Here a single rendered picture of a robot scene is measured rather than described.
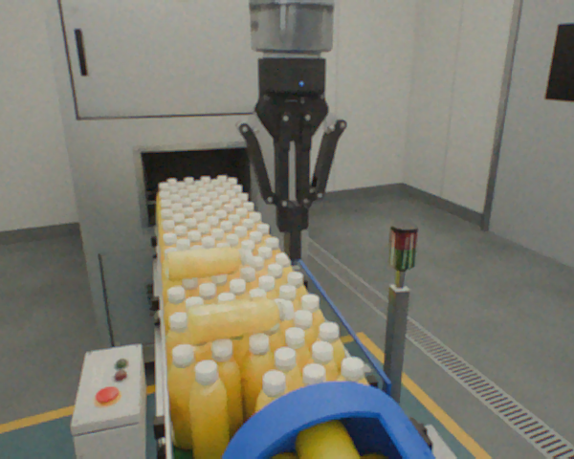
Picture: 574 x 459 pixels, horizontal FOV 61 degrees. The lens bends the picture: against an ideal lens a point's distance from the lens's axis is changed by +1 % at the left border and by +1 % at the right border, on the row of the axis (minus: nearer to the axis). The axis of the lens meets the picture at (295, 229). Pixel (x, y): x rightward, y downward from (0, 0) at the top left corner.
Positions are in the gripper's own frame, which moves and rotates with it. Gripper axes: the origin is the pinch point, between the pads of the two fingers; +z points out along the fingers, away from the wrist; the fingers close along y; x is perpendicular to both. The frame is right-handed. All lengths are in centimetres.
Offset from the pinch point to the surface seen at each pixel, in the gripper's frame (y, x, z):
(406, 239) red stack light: -37, -37, 19
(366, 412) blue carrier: -6.3, 10.9, 20.3
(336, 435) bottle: -2.7, 10.2, 23.6
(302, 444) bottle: 1.2, 8.8, 25.2
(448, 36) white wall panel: -274, -402, -33
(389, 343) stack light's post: -36, -39, 48
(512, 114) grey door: -282, -304, 31
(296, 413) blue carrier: 2.1, 8.9, 20.2
